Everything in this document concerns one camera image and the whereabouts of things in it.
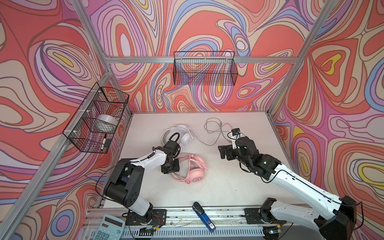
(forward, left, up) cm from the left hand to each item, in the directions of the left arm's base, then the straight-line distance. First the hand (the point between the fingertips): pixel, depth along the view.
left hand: (177, 169), depth 90 cm
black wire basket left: (+8, +36, +34) cm, 50 cm away
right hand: (+3, -28, +19) cm, 34 cm away
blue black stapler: (-29, -18, +3) cm, 34 cm away
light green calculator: (-30, +29, +2) cm, 42 cm away
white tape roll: (+9, +32, +32) cm, 46 cm away
